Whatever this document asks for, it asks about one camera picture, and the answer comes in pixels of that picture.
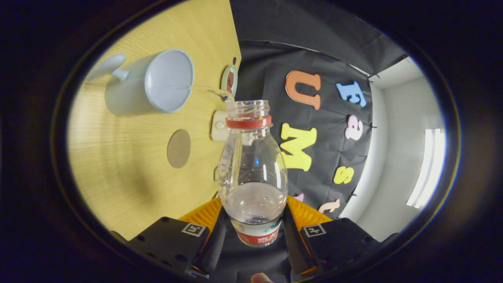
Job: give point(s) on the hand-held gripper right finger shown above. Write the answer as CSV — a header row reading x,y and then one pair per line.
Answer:
x,y
294,251

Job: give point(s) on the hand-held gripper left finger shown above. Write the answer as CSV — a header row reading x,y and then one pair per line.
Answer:
x,y
212,251

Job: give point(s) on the clear plastic juice bottle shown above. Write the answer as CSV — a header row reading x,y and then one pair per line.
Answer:
x,y
251,196

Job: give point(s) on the round brown coaster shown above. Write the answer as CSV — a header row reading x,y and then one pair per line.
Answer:
x,y
178,149

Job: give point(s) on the white cup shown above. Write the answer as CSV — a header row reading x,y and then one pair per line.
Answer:
x,y
169,80

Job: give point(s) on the wooden table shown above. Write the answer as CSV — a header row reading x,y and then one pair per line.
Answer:
x,y
129,177

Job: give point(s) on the white toaster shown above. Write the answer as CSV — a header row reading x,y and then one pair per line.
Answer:
x,y
218,127

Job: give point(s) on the long ceiling light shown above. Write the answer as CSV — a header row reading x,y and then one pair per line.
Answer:
x,y
426,169

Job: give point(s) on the brown sausage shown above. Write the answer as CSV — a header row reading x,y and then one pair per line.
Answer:
x,y
230,80

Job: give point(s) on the pale green plate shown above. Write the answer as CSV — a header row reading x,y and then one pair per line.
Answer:
x,y
223,78

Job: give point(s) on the black backdrop cloth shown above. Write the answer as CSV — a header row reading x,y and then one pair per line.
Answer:
x,y
314,39

